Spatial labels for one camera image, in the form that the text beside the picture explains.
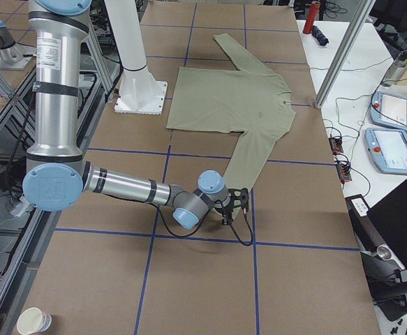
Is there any black laptop computer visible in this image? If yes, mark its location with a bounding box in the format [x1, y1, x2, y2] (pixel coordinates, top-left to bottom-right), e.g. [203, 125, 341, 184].
[345, 179, 407, 301]

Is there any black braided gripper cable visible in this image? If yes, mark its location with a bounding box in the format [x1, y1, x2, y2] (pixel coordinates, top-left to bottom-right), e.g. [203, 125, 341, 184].
[156, 198, 255, 246]

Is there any near blue teach pendant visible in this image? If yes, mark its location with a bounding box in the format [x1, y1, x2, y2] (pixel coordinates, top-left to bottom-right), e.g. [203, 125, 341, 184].
[364, 128, 407, 175]

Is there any far blue teach pendant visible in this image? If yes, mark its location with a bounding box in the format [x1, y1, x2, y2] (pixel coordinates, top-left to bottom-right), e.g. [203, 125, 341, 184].
[370, 91, 407, 132]

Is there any blue teach pendant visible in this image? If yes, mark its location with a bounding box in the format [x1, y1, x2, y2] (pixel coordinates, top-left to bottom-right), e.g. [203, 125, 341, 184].
[364, 128, 407, 175]
[370, 91, 407, 132]

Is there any olive green long-sleeve shirt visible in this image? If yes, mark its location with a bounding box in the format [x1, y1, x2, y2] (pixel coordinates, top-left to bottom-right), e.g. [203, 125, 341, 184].
[167, 33, 295, 189]

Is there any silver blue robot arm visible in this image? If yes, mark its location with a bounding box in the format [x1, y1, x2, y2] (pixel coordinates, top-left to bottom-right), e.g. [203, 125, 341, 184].
[22, 1, 249, 230]
[0, 20, 36, 70]

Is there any grey water bottle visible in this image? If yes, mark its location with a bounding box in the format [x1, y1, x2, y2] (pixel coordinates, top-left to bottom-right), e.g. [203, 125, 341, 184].
[380, 50, 407, 87]

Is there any orange black electronics board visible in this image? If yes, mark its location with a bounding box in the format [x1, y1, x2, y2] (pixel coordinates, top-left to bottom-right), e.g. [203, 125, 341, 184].
[329, 137, 343, 155]

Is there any aluminium frame post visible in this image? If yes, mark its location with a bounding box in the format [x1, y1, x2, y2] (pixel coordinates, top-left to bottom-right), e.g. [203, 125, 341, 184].
[314, 0, 376, 109]

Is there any white paper cup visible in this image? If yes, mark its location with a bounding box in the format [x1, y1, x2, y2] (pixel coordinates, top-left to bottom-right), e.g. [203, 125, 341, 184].
[16, 307, 52, 335]

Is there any folded dark blue umbrella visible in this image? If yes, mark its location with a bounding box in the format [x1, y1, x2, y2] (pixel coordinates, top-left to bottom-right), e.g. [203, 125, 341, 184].
[311, 25, 329, 47]

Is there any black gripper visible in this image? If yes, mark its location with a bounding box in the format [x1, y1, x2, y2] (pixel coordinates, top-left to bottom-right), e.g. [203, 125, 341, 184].
[222, 188, 249, 225]

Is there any red cylindrical bottle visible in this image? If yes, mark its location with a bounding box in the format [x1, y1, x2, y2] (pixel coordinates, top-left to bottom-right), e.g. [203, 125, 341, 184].
[302, 1, 321, 35]

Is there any white central pedestal column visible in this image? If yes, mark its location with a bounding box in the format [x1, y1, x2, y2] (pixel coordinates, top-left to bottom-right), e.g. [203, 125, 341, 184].
[105, 0, 168, 115]

